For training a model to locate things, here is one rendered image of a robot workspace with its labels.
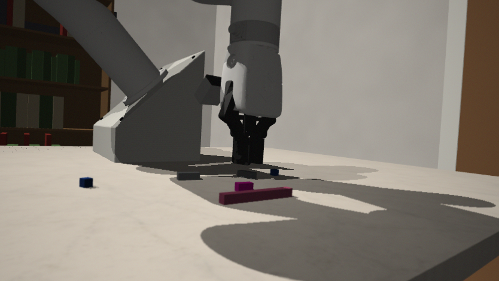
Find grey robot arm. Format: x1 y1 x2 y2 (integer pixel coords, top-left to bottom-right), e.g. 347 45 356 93
34 0 282 106

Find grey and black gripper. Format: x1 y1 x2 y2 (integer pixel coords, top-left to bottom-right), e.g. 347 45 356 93
218 41 282 166

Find pink rod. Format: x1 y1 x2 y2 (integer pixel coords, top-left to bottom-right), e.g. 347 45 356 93
219 187 293 205

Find magenta rectangular block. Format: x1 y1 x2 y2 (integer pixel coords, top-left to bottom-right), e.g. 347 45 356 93
235 182 254 191

